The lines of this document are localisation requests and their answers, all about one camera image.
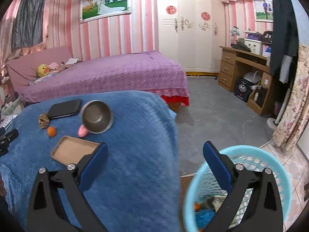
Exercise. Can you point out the desk lamp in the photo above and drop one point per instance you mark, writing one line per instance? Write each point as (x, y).
(233, 32)

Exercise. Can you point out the white round appliance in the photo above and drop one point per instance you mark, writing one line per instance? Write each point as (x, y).
(252, 76)

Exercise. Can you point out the white fan stand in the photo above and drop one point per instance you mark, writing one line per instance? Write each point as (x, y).
(280, 116)

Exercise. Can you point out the small orange ball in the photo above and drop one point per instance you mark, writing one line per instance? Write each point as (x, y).
(51, 131)

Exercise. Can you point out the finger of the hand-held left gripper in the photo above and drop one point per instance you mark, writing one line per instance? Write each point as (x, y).
(8, 137)

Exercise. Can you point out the framed wall picture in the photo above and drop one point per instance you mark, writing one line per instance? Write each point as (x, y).
(105, 4)

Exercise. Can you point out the pink steel-lined mug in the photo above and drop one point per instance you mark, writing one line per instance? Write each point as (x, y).
(96, 118)

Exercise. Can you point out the blue plastic bag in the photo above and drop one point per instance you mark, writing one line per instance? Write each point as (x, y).
(205, 216)

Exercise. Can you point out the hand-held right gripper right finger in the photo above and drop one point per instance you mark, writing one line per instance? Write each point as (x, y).
(216, 164)

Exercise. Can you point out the black case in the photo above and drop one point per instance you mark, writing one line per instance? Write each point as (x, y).
(65, 108)

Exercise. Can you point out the purple dotted bed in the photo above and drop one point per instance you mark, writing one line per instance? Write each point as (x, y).
(108, 75)

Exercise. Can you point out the pink soft toy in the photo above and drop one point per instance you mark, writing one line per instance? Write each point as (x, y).
(53, 65)

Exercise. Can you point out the dark hanging coat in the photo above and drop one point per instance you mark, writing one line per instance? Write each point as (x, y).
(283, 33)

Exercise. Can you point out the orange round lid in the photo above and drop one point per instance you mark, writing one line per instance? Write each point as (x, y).
(197, 206)

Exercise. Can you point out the blue fleece blanket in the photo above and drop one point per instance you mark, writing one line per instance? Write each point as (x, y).
(135, 149)

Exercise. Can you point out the pink curtain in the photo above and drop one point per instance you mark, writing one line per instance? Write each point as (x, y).
(7, 33)

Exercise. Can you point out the brown cardboard tray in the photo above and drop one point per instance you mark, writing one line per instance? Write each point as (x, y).
(72, 149)

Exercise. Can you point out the crumpled brown paper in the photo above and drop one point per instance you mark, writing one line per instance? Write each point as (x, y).
(44, 120)

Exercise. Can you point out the pink covered headboard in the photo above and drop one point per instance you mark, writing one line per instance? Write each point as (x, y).
(31, 60)

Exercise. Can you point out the white wardrobe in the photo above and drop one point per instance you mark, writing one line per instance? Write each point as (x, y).
(193, 29)

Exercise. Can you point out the floral curtain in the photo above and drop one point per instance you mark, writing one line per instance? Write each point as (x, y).
(294, 96)

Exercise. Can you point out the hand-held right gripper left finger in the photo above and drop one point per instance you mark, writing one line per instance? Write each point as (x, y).
(94, 166)

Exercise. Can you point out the grey curtain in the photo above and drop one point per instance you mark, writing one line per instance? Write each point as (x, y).
(29, 17)

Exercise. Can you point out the white cloth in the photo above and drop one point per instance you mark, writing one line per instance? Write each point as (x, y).
(72, 61)

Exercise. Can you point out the light blue plastic basket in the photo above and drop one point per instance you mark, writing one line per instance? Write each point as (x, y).
(189, 198)

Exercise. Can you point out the yellow duck plush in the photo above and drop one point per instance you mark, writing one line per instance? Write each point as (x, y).
(43, 70)

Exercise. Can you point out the black printed box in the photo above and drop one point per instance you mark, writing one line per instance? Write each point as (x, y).
(242, 89)

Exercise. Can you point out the white storage box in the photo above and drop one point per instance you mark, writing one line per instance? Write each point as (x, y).
(252, 45)

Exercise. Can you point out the small framed photo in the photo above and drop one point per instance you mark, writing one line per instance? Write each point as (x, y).
(263, 8)

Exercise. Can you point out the wooden desk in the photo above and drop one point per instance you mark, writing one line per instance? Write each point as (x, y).
(231, 62)

